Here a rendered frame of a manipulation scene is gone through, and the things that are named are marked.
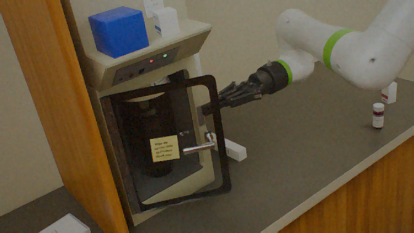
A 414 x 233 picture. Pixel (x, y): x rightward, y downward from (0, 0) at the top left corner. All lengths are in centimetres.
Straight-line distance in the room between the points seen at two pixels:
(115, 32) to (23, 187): 83
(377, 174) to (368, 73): 82
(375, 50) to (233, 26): 106
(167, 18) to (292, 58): 44
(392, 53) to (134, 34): 58
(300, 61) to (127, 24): 59
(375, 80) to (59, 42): 69
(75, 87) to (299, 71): 69
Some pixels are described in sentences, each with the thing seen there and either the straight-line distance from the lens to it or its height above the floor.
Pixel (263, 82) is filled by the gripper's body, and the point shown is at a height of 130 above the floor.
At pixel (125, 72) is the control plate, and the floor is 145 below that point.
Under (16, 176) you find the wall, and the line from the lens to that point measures 171.
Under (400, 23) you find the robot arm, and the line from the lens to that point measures 104.
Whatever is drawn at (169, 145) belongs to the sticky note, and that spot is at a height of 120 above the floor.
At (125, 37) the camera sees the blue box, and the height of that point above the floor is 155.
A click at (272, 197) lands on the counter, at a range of 145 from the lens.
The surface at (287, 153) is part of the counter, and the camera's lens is 165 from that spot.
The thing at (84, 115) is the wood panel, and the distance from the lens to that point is 111.
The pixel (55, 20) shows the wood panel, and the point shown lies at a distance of 104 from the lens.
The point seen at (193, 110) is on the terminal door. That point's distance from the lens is 124.
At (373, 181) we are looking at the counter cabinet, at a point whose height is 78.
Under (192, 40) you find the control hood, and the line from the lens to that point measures 121.
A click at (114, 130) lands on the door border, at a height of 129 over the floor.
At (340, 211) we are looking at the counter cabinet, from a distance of 168.
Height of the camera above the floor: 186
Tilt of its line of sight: 28 degrees down
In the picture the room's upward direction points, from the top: 9 degrees counter-clockwise
